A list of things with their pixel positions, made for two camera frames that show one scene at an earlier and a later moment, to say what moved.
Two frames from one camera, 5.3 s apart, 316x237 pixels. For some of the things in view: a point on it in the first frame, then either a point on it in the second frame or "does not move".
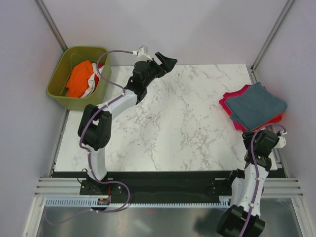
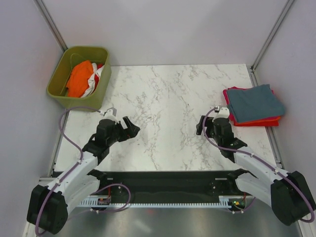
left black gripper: (168, 64) to (132, 130)
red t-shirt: (277, 119) to (271, 123)
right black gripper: (247, 137) to (208, 123)
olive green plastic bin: (75, 82) does not move
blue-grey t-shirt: (254, 106) does not move
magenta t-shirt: (232, 94) to (231, 116)
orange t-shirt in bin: (78, 81) does not move
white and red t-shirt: (94, 79) does not move
